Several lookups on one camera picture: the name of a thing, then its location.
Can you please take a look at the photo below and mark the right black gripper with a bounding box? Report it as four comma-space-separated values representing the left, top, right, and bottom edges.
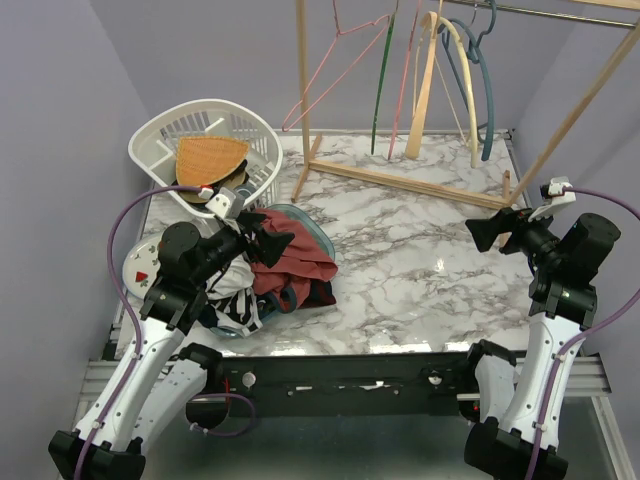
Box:
467, 202, 565, 268

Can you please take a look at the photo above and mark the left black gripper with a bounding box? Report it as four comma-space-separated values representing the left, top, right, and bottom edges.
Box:
191, 209, 295, 286

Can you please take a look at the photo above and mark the red tank top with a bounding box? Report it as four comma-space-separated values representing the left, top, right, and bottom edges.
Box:
251, 209, 338, 296

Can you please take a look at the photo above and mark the blue plastic hanger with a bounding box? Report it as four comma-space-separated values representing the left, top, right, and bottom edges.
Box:
439, 0, 497, 162

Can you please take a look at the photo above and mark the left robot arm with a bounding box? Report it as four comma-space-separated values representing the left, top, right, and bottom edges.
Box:
48, 212, 295, 479

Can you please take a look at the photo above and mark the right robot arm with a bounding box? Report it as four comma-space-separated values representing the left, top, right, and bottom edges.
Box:
459, 208, 620, 479

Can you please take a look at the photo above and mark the cream plastic hanger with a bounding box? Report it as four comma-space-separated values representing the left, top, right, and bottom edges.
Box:
439, 16, 480, 168

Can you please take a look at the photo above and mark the green plastic hanger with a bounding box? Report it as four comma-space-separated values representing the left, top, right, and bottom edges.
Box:
370, 1, 399, 155

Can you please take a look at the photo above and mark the light wooden hanger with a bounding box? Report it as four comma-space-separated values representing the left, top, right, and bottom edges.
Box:
405, 11, 439, 159

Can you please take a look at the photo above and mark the black white striped garment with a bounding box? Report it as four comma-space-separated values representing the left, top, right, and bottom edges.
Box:
199, 257, 263, 338

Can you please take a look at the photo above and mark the orange woven fan mat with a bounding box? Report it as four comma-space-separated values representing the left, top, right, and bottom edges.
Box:
176, 136, 249, 186

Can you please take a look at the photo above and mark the watermelon pattern plate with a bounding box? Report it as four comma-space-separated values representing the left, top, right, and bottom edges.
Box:
122, 232, 162, 299

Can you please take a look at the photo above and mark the white plastic laundry basket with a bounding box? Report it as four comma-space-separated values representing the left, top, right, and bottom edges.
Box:
128, 99, 283, 207

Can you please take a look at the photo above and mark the wooden clothes rack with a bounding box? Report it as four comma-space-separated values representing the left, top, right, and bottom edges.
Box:
290, 0, 640, 248

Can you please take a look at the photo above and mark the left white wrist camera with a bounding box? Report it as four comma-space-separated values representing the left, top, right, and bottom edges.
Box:
205, 188, 246, 220

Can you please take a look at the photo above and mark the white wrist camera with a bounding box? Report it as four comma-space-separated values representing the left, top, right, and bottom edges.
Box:
205, 188, 246, 220
528, 177, 576, 223

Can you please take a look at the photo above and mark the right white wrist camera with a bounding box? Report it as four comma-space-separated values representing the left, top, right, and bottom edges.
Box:
528, 177, 576, 223

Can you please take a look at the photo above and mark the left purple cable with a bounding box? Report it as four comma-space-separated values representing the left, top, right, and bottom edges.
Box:
74, 184, 257, 480

